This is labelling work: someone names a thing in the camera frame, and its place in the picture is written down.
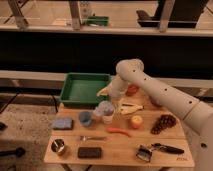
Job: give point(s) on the silver fork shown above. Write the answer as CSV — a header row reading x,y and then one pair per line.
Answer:
x,y
85,138

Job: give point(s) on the blue plastic cup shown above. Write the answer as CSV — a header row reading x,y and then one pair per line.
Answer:
x,y
85,118

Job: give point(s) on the orange carrot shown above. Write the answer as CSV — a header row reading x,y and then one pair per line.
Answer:
x,y
117,130

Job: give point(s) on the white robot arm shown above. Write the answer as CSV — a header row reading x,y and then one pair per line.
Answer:
x,y
194,112

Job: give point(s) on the small metal cup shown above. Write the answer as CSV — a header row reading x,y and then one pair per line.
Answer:
x,y
58,146

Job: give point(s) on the black rectangular block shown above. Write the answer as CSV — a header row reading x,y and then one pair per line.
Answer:
x,y
89,152

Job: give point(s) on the yellow banana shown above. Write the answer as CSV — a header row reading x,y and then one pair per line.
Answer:
x,y
125,108

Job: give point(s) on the blue sponge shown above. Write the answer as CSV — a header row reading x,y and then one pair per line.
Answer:
x,y
62,124

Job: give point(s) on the orange peach fruit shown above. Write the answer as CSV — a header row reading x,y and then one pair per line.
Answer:
x,y
136,121

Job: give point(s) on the wooden folding table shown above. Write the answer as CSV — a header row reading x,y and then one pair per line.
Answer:
x,y
119,149

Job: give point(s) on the black handled peeler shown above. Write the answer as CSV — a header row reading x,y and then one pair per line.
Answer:
x,y
145,152

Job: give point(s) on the white paper cup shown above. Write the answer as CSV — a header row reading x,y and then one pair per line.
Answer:
x,y
107,119

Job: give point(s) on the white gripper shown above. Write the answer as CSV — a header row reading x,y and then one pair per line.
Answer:
x,y
117,87

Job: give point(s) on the green plastic tray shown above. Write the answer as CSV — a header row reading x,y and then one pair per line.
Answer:
x,y
80,89

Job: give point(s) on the red bowl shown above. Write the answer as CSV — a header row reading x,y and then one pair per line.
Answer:
x,y
132,89

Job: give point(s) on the green box on shelf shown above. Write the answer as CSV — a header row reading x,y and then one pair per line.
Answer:
x,y
98,20

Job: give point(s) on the dark grape bunch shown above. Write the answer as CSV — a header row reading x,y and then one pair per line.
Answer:
x,y
163,122

